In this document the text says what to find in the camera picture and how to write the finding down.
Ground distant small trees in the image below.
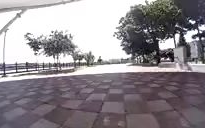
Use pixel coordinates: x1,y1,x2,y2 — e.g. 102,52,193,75
73,50,104,67

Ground checkered paved plaza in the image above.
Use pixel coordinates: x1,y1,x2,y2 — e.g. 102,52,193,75
0,63,205,128

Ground dark railing fence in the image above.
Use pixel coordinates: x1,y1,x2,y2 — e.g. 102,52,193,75
0,61,76,77

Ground distant buildings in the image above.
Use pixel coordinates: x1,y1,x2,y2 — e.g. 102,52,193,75
107,57,132,65

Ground white canopy shelter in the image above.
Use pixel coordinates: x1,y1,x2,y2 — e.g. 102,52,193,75
0,0,85,50

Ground grey building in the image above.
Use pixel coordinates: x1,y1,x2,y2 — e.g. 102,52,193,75
186,34,205,65

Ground pale stone pillar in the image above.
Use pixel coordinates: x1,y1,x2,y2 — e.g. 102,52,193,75
173,45,189,67

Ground large dark trees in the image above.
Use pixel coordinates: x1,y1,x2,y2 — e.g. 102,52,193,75
113,0,205,66

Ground thin lamp pole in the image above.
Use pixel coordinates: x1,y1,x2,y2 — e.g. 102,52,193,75
2,29,8,77

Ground planting strip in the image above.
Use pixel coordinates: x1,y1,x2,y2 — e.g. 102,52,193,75
9,67,76,77

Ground cluster of small trees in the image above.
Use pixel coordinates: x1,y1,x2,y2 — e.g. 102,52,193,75
23,29,79,70

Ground low pale wall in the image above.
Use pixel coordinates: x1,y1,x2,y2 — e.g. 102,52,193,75
187,62,205,74

